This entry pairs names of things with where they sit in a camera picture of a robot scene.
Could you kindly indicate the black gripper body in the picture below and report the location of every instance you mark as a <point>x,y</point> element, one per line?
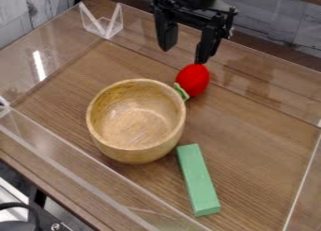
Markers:
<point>199,12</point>

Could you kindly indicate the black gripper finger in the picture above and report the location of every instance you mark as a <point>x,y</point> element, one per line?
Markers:
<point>212,34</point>
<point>167,28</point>

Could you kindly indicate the green rectangular block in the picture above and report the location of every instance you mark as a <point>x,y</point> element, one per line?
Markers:
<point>204,198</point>

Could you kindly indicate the light wooden bowl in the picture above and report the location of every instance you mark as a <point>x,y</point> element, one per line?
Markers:
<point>136,120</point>

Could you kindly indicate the red plush strawberry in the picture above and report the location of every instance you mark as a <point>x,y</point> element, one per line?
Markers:
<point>192,81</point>

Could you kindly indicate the clear acrylic corner bracket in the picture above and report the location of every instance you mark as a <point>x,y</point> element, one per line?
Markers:
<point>102,27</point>

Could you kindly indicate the clear acrylic enclosure wall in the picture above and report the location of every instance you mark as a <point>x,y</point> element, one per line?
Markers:
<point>256,122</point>

